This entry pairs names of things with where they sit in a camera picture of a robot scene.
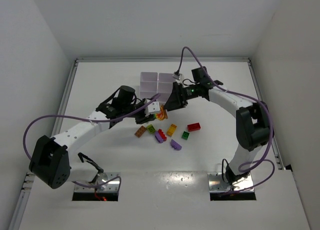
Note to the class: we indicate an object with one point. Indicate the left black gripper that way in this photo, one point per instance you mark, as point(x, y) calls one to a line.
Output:
point(142, 118)

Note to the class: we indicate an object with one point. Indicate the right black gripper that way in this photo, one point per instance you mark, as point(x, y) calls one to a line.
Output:
point(177, 97)

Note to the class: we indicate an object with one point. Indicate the lime green square lego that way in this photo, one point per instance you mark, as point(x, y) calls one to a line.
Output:
point(151, 129)

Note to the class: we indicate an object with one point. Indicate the brown lego plate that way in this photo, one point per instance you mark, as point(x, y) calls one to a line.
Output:
point(140, 131)

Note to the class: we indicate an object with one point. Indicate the orange printed round lego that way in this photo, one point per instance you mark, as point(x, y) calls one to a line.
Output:
point(162, 115)

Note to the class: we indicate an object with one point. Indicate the purple arch lego with red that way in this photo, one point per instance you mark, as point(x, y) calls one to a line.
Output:
point(160, 136)

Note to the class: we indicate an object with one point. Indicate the yellow lego brick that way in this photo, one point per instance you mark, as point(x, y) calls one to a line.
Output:
point(171, 130)

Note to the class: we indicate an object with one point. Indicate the red rectangular lego brick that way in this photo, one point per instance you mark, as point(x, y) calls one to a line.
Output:
point(193, 127)

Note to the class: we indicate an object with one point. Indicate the dark green square lego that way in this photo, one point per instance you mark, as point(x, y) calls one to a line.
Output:
point(185, 135)

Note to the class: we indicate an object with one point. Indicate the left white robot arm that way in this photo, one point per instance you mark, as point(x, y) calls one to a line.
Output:
point(56, 160)

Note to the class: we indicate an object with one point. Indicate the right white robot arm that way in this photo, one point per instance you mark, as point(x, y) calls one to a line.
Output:
point(253, 122)

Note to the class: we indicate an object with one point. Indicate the white six-compartment container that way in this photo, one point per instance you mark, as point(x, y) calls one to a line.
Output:
point(152, 83)

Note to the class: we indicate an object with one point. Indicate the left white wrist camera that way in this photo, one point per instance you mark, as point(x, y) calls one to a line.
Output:
point(153, 108)

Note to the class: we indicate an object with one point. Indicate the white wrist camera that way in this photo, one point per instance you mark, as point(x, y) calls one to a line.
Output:
point(153, 108)
point(178, 76)

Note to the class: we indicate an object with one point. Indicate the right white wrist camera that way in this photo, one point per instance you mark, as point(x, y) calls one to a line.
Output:
point(178, 76)

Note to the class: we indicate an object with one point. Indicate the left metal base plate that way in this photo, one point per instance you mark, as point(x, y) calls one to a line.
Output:
point(108, 182)

